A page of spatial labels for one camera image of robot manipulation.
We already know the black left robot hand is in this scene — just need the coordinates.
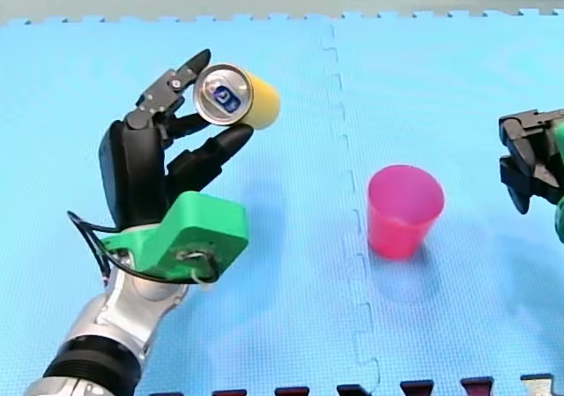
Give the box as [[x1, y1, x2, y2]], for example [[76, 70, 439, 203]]
[[97, 49, 255, 232]]

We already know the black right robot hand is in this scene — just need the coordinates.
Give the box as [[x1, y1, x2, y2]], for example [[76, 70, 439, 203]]
[[498, 108, 564, 215]]

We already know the yellow drink can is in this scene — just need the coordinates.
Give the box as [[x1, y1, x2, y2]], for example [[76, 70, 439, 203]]
[[193, 64, 282, 131]]

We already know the pink plastic cup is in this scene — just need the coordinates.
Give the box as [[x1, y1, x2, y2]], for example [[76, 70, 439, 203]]
[[367, 164, 445, 261]]

